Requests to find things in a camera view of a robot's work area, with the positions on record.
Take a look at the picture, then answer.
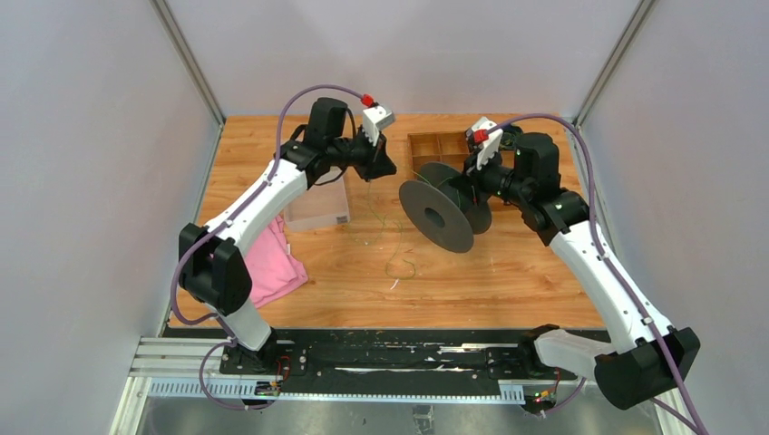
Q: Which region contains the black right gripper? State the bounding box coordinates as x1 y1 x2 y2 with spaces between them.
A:
449 144 530 207

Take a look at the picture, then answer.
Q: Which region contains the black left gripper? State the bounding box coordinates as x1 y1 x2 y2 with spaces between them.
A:
328 125 397 183

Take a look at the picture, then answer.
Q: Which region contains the green wire bundle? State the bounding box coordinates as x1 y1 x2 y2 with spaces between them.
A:
348 174 476 282

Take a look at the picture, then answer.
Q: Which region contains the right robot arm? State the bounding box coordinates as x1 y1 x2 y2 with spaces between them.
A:
461 129 701 410

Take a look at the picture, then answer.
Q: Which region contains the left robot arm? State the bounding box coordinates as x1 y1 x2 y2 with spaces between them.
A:
174 96 397 374

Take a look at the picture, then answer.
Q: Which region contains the green yellow rolled tie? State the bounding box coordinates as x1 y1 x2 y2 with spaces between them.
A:
499 124 523 150

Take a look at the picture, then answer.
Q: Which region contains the wooden compartment tray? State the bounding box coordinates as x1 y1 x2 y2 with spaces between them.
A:
407 131 515 179

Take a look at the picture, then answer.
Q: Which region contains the clear plastic box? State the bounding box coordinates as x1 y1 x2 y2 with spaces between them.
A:
283 168 351 232

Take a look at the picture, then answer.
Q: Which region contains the pink folded cloth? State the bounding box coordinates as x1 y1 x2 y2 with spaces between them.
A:
245 216 308 308

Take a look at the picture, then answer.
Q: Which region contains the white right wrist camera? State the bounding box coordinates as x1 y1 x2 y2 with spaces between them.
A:
465 116 503 170

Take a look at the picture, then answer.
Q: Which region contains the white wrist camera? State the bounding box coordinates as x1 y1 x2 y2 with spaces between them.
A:
360 93 396 147
465 116 503 170

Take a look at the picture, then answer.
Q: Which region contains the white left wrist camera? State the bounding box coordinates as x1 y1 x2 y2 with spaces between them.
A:
360 93 396 147

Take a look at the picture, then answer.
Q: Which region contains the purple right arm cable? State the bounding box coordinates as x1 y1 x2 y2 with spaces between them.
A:
486 113 713 435

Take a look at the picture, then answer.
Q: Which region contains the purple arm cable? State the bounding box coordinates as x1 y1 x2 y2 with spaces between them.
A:
170 83 367 412
486 113 713 435

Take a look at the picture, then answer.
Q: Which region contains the aluminium frame post right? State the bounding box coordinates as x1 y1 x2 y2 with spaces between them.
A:
564 0 659 248

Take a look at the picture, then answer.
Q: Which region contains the aluminium frame post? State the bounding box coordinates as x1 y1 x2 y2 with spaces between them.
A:
564 0 659 248
149 0 226 130

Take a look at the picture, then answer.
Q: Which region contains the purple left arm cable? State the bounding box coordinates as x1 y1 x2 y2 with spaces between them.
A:
170 83 367 412

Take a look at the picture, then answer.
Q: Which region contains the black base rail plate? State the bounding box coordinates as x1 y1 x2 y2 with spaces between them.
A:
161 326 587 404

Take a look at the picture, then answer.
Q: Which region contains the aluminium frame post left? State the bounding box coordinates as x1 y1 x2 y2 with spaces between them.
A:
149 0 226 130

